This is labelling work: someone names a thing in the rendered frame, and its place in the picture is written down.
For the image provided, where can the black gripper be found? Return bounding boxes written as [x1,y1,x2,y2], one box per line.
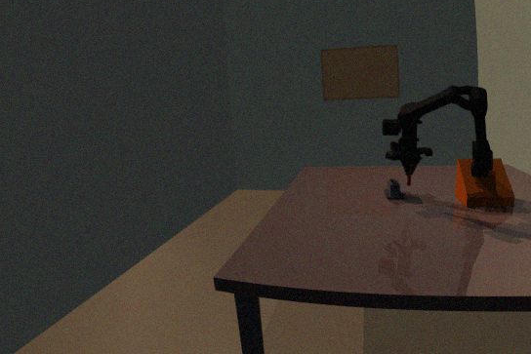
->
[386,136,432,176]

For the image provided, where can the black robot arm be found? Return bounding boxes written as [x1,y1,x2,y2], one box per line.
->
[382,86,493,178]

